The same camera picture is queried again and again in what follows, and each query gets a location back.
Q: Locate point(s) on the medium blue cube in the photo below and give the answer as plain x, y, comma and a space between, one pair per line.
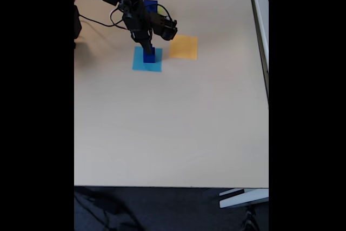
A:
149, 58

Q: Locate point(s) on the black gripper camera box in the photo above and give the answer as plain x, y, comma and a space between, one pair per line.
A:
166, 26

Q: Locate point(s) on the large blue cube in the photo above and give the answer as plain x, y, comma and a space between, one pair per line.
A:
151, 5

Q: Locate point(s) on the light blue paper square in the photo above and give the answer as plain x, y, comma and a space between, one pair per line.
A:
138, 64

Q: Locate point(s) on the white neighbouring table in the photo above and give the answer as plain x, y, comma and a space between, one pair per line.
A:
260, 25

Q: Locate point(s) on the orange paper square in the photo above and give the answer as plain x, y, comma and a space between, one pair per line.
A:
183, 47

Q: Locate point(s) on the white table foot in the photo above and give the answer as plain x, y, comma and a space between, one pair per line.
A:
243, 198

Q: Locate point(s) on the green paper square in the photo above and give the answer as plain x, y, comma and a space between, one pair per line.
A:
160, 10

